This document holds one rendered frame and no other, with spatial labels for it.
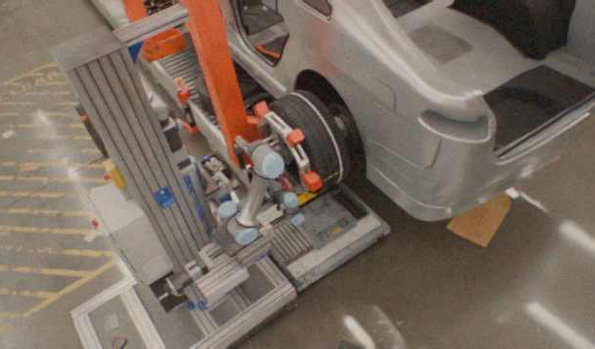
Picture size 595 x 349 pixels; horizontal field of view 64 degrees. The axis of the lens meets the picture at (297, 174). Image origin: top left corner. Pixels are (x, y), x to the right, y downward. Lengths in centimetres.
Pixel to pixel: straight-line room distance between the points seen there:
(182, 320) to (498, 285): 209
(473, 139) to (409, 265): 144
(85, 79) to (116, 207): 76
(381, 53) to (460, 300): 178
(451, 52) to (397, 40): 124
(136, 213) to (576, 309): 270
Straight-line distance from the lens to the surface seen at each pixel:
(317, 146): 281
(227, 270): 272
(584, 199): 417
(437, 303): 337
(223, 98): 315
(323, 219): 348
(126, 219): 248
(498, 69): 363
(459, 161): 237
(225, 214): 255
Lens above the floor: 293
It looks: 45 degrees down
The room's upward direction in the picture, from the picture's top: 10 degrees counter-clockwise
